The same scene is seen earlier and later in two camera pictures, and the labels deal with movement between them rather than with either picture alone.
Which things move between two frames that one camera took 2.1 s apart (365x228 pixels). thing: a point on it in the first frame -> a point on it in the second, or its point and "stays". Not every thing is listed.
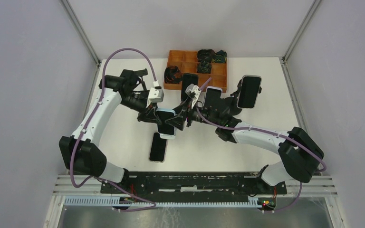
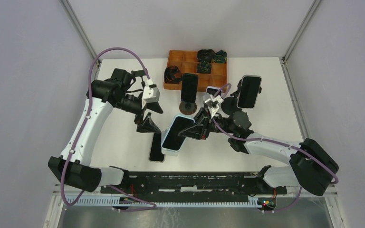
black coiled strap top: [205, 55] stays
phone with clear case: [158, 149] stays
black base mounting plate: [194, 185] stays
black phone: [187, 79] stays
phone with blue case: [166, 131] -> [172, 142]
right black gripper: [183, 110] -> [201, 128]
